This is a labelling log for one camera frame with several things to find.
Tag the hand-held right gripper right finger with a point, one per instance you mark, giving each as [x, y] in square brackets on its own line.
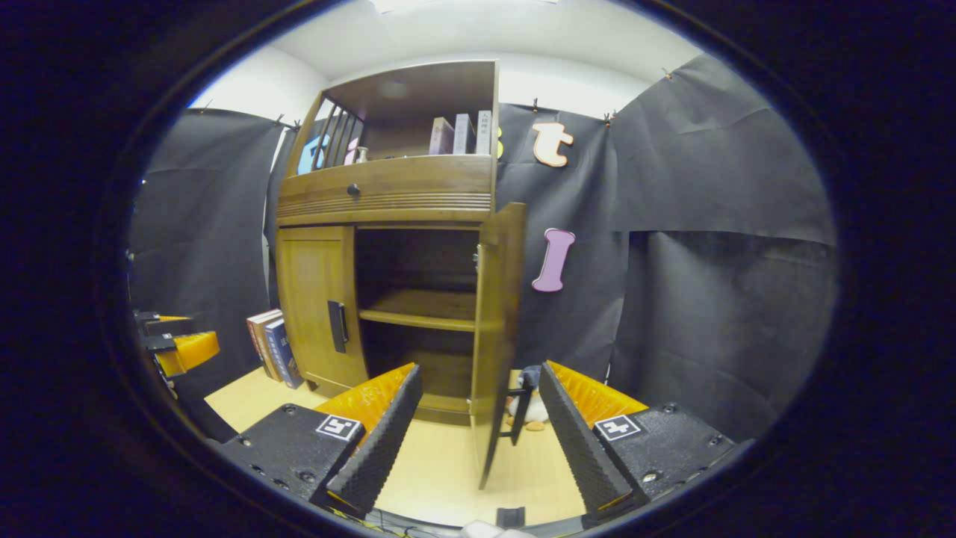
[582, 448]

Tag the blue book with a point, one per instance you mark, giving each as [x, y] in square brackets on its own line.
[282, 355]

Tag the large ceiling light panel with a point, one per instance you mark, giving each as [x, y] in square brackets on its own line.
[463, 4]

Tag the wooden double-door shoe cabinet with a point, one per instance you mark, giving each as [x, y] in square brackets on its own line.
[418, 90]

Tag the red-brown book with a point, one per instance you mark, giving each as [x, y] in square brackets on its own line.
[254, 336]

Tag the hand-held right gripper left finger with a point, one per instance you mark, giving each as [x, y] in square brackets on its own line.
[377, 448]

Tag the wooden cabinet drawer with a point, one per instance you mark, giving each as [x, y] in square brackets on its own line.
[426, 179]

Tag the wooden shoe cabinet door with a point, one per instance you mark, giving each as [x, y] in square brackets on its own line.
[497, 336]
[314, 299]

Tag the penguin plush toy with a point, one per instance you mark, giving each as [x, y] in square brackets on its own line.
[536, 412]

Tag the purple book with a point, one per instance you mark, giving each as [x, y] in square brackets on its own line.
[463, 134]

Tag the wooden inner cabinet shelf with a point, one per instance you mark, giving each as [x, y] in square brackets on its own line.
[426, 308]

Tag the brown book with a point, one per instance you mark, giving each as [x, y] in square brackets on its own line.
[265, 347]

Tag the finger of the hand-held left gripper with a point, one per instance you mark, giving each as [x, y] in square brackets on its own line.
[190, 351]
[168, 325]

